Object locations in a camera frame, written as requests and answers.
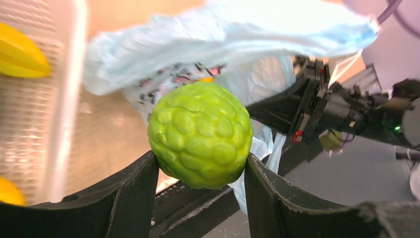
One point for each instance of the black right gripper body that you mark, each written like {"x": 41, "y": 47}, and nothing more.
{"x": 392, "y": 118}

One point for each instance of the white plastic basket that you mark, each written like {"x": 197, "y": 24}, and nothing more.
{"x": 37, "y": 116}

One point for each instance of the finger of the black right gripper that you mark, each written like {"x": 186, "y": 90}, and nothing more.
{"x": 281, "y": 111}

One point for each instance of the blue plastic bag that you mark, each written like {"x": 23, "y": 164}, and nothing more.
{"x": 243, "y": 45}

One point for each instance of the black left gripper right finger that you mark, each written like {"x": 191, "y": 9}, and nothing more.
{"x": 278, "y": 209}

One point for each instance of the yellow fake lemon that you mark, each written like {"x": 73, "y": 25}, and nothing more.
{"x": 10, "y": 194}

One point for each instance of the yellow fake starfruit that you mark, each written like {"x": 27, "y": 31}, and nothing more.
{"x": 20, "y": 56}

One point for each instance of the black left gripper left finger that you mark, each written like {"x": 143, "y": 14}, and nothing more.
{"x": 120, "y": 206}

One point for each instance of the green bumpy custard apple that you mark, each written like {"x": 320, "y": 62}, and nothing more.
{"x": 201, "y": 134}

